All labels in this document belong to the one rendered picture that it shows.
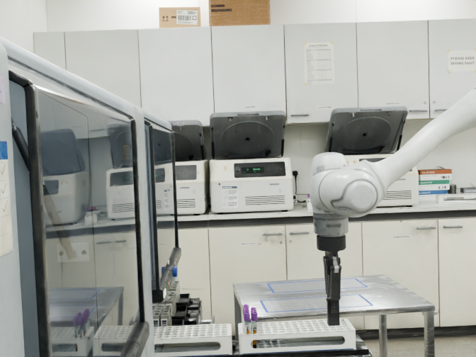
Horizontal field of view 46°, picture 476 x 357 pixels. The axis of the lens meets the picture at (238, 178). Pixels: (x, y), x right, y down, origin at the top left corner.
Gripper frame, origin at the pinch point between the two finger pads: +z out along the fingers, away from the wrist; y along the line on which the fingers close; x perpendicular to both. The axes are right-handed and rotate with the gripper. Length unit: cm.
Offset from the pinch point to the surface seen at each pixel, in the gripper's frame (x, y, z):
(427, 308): 35.3, -29.0, 8.9
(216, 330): -30.7, -0.9, 3.9
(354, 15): 77, -292, -142
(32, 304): -66, 32, -14
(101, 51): -109, -258, -115
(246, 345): -23.2, 5.0, 6.1
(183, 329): -39.3, -2.7, 3.7
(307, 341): -6.4, -4.8, 9.2
